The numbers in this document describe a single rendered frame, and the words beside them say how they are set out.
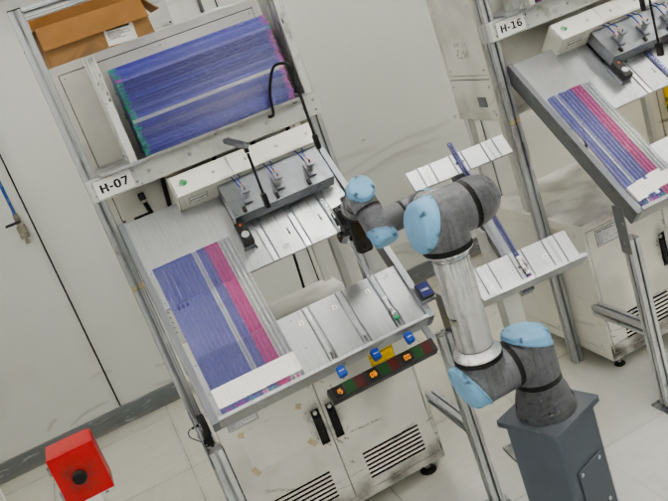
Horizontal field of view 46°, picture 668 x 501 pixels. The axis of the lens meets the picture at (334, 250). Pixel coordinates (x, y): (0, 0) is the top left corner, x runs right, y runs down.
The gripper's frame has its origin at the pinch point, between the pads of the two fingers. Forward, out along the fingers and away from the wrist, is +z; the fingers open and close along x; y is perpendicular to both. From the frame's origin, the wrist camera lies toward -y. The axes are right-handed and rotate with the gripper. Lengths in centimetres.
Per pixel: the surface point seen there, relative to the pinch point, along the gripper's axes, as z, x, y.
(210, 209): 6.6, 32.3, 30.2
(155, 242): 6, 52, 27
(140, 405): 192, 82, 23
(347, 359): -5.7, 18.9, -32.8
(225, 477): 4, 62, -45
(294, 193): -0.9, 7.9, 21.0
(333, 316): -2.7, 15.9, -19.5
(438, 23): 31, -85, 75
